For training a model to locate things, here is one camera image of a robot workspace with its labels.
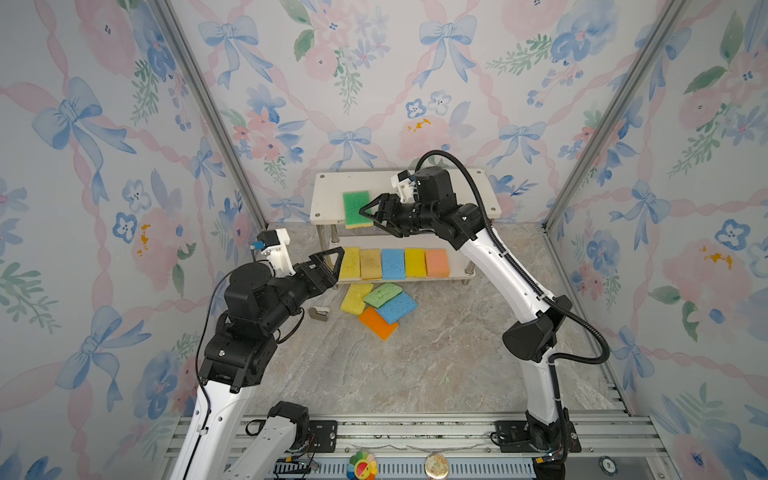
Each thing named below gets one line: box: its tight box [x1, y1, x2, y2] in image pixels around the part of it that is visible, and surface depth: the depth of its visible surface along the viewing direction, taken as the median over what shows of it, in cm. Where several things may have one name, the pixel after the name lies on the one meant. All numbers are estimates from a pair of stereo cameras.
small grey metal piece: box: [308, 306, 331, 322], surface depth 97 cm
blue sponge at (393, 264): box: [382, 248, 406, 280], surface depth 100 cm
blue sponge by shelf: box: [376, 290, 418, 325], surface depth 96 cm
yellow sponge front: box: [405, 248, 426, 277], surface depth 100 cm
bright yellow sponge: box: [340, 247, 361, 279], surface depth 100 cm
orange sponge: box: [358, 306, 399, 341], surface depth 94 cm
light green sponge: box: [363, 282, 403, 308], surface depth 99 cm
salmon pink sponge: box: [425, 249, 450, 278], surface depth 100 cm
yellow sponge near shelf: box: [340, 284, 374, 316], surface depth 100 cm
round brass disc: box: [425, 453, 450, 479], surface depth 72 cm
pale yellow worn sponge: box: [360, 248, 382, 281], surface depth 100 cm
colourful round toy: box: [346, 450, 379, 480], surface depth 70 cm
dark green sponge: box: [343, 190, 374, 230], surface depth 75 cm
